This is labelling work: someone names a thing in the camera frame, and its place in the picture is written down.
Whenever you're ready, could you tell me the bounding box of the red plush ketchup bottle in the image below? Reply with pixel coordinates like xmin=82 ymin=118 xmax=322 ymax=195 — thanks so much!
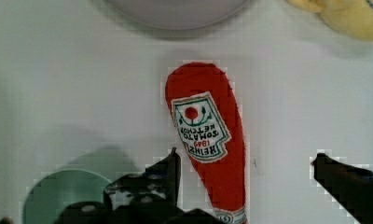
xmin=165 ymin=62 xmax=247 ymax=224

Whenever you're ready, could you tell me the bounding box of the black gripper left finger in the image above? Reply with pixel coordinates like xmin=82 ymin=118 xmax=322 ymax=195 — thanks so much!
xmin=103 ymin=147 xmax=181 ymax=210

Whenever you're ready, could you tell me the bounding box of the green metal cup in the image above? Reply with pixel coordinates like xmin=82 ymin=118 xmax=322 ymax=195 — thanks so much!
xmin=22 ymin=169 xmax=110 ymax=224

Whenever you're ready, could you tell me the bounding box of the yellow plush banana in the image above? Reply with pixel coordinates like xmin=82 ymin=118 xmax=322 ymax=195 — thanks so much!
xmin=285 ymin=0 xmax=373 ymax=41

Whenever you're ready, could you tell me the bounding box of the grey round plate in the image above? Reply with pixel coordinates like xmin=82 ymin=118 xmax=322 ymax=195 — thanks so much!
xmin=106 ymin=0 xmax=250 ymax=30

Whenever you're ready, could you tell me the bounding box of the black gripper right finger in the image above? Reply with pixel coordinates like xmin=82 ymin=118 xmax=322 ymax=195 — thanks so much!
xmin=311 ymin=153 xmax=373 ymax=224

